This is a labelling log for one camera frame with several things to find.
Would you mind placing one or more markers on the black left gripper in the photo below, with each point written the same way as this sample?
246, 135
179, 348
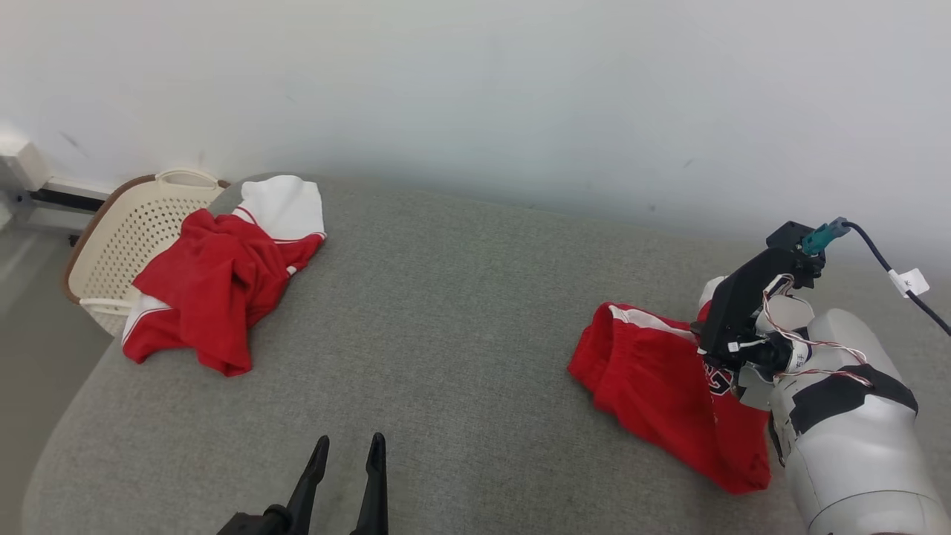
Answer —
260, 522

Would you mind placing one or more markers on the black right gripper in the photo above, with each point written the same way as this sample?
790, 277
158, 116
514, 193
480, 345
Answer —
735, 312

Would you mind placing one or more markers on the red shorts with white waistband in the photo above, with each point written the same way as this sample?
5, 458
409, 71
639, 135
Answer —
654, 386

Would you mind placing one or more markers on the red white sports shirt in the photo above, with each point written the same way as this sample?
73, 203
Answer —
208, 290

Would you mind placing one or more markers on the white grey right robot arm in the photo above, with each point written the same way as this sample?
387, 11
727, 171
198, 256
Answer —
854, 461

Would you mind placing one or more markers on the grey fabric sofa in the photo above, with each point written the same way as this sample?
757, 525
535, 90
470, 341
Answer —
461, 334

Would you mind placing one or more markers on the cream perforated laundry basket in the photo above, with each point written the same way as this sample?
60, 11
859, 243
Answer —
122, 238

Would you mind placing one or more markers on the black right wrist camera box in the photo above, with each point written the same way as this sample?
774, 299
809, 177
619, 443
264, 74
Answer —
791, 236

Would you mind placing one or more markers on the white grey wall rail fixture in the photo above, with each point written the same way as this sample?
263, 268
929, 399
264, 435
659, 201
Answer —
22, 160

